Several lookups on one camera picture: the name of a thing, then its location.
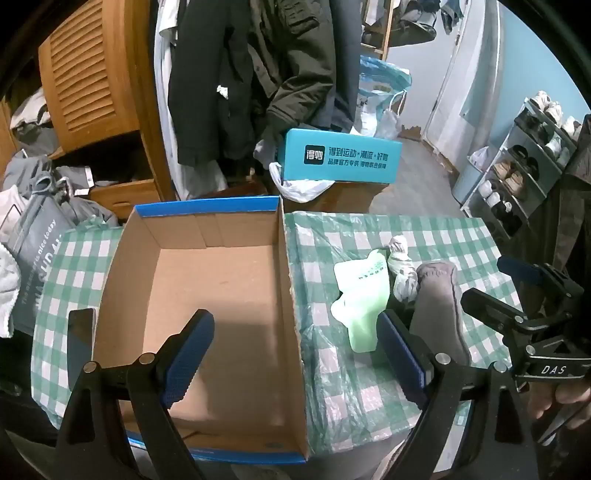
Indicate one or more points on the green white checked tablecloth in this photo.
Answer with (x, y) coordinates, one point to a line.
(351, 397)

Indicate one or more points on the black phone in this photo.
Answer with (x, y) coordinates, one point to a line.
(79, 341)

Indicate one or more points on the wooden clothes rack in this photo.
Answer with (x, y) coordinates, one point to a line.
(385, 27)

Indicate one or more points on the light blue bin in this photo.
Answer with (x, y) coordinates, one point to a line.
(468, 182)

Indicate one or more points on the white plastic bag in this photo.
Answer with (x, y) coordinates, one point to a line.
(300, 187)

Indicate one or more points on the white towel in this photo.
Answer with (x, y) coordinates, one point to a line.
(8, 295)

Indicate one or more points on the grey printed bag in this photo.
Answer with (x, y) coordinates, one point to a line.
(37, 249)

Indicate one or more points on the blue plastic bag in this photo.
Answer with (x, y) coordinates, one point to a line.
(378, 92)

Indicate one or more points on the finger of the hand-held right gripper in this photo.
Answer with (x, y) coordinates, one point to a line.
(521, 272)
(494, 309)

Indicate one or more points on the group of assorted shoes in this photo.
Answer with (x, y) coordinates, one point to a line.
(512, 177)

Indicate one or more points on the grey shoe rack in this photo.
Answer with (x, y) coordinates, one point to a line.
(521, 152)

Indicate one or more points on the pile of grey clothes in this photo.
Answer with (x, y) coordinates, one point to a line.
(69, 198)

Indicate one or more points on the person's right hand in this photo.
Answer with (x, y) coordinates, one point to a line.
(549, 401)

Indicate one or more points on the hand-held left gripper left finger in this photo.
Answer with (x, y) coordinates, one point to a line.
(189, 360)

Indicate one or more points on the teal shoe box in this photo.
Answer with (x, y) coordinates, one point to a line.
(341, 157)

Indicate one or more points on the cardboard box blue rim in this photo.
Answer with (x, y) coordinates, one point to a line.
(217, 323)

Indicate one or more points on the olive hanging jacket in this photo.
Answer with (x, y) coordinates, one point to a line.
(304, 60)

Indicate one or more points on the white door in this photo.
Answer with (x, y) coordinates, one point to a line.
(466, 69)

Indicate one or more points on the green and white sock bundle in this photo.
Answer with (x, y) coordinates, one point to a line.
(397, 251)

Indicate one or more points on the light green sock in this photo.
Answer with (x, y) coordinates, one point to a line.
(364, 295)

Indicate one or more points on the white hanging garment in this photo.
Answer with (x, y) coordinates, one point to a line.
(161, 92)

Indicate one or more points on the grey sock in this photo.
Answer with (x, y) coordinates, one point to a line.
(436, 304)

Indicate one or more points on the wooden cabinet with louvre door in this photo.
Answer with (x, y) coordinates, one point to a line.
(92, 83)

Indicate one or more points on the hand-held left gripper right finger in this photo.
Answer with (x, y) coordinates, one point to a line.
(400, 357)

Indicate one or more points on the brown cardboard box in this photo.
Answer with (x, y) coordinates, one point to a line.
(355, 198)

